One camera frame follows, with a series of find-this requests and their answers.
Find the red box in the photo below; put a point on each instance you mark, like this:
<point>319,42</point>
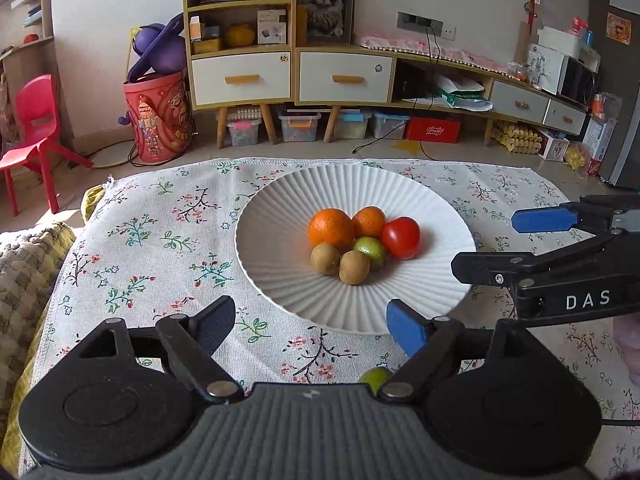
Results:
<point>427,129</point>

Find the yellow pumpkin ornament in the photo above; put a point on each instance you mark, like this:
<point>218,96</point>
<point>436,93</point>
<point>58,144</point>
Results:
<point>240,36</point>

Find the small orange mandarin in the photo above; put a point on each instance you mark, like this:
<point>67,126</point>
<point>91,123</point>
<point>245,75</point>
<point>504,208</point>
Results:
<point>369,221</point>

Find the cat picture frame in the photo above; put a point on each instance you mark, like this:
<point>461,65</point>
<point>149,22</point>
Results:
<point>325,7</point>

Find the brown kiwi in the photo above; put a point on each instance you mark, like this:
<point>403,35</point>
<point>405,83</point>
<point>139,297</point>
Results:
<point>354,268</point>
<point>325,259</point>

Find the large green jujube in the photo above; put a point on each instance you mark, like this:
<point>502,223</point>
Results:
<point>375,378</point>

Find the clear storage box orange handle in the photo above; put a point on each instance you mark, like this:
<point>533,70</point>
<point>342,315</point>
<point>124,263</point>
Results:
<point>299,127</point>

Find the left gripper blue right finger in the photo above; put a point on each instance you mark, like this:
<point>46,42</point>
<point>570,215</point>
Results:
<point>431,347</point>

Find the low wooden tv cabinet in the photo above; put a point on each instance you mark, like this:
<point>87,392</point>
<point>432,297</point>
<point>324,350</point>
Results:
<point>428,75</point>

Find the purple toy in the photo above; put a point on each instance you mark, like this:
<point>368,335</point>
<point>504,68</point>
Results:
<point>160,49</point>

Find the storage box blue lid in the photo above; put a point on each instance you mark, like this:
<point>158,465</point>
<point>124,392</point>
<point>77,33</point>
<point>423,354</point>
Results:
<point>389,127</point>
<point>351,125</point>

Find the white small box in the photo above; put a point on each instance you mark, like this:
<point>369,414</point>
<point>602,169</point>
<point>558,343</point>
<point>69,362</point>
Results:
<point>271,26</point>

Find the red plastic chair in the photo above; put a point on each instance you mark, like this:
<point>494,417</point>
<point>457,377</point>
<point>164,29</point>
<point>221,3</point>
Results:
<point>36,105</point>

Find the floral tablecloth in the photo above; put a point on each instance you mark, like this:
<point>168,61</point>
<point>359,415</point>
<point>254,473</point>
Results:
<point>175,240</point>

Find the small green jujube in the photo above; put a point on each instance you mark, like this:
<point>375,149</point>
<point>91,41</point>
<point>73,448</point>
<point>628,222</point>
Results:
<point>373,249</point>

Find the wooden shelf cabinet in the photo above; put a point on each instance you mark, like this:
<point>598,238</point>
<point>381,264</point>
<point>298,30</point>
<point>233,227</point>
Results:
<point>336,76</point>

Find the red tomato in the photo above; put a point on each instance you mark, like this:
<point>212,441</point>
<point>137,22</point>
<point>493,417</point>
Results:
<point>402,238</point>

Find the clear storage box pink label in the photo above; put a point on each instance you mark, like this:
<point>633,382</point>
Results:
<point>244,132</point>

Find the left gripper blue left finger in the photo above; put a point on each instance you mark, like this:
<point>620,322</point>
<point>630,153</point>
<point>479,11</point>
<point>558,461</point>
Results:
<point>190,343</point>

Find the wall power outlet strip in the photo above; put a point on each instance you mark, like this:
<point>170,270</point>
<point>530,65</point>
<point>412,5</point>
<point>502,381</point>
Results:
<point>417,23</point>

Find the wooden desk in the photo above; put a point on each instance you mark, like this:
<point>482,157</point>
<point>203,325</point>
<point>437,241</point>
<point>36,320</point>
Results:
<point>26,32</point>

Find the large orange mandarin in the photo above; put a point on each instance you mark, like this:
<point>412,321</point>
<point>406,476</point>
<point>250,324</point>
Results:
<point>333,227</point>

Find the white ribbed plate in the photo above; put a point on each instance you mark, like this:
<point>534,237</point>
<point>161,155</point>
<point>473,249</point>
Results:
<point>273,249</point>

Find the red toy bucket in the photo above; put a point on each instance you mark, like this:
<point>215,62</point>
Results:
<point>160,117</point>

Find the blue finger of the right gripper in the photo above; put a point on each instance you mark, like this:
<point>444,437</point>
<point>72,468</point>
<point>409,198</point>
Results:
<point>590,263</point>
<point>581,216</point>

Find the woven sofa blanket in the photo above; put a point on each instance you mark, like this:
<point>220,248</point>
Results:
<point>30,263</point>

